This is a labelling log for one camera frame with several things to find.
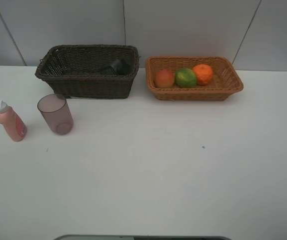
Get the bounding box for green mango fruit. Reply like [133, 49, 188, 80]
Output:
[174, 67, 198, 88]

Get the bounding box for translucent purple plastic cup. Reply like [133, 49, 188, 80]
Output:
[37, 93, 74, 135]

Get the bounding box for red orange peach fruit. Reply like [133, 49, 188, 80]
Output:
[154, 69, 175, 89]

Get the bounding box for pink bottle white cap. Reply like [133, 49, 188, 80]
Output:
[0, 100, 28, 142]

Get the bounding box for light orange wicker basket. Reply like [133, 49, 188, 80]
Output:
[145, 56, 244, 101]

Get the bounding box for dark brown wicker basket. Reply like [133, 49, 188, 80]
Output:
[35, 44, 140, 99]

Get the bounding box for dark green square bottle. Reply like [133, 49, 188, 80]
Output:
[99, 59, 132, 76]

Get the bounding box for orange mandarin fruit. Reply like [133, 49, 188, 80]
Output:
[192, 64, 214, 86]

